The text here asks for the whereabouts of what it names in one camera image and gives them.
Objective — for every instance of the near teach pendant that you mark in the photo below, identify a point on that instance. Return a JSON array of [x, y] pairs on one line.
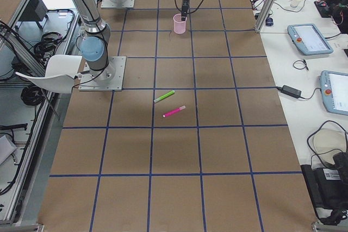
[[334, 91]]

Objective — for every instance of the far teach pendant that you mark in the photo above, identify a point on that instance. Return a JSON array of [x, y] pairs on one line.
[[308, 39]]

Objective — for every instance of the small blue device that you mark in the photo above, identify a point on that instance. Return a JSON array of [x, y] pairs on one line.
[[269, 21]]

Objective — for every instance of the black power adapter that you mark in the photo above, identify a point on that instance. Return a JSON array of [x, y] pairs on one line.
[[289, 91]]

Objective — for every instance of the pink marker pen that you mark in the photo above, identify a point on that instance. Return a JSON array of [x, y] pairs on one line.
[[174, 111]]

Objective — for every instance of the white plastic chair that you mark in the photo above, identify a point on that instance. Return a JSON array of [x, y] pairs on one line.
[[60, 73]]

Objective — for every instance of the green marker pen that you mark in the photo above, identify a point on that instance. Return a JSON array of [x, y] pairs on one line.
[[164, 96]]

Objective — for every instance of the pink mesh cup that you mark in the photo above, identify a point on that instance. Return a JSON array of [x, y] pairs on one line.
[[179, 26]]

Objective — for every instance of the teach pendant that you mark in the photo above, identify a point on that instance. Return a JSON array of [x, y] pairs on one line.
[[334, 91], [308, 39]]

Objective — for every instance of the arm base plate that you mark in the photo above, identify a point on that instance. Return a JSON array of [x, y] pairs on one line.
[[117, 4], [110, 79]]

